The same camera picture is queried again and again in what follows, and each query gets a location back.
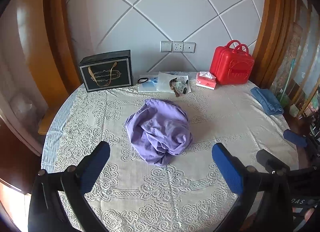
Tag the wooden wall frame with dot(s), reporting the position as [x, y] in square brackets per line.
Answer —
[60, 34]
[275, 22]

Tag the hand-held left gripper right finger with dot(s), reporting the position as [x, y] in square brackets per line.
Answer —
[227, 169]

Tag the beige floral fabric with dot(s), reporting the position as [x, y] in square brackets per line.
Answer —
[290, 54]

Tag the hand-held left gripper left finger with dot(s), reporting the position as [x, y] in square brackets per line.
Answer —
[96, 167]

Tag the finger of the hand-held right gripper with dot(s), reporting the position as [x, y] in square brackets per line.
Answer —
[270, 159]
[295, 138]

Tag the folded blue jeans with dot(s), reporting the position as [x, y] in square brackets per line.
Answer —
[267, 100]

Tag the purple printed t-shirt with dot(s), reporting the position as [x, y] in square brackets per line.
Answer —
[160, 127]

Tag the blue striped undercloth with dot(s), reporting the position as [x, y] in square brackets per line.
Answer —
[53, 132]

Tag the white lace tablecloth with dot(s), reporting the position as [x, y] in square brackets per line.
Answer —
[225, 122]

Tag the red small suitcase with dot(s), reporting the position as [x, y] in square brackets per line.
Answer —
[231, 64]

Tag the red tissue pack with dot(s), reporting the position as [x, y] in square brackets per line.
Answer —
[206, 81]

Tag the black gift box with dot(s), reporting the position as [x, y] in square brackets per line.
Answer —
[106, 72]

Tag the white wall socket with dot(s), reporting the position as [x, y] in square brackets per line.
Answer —
[178, 47]

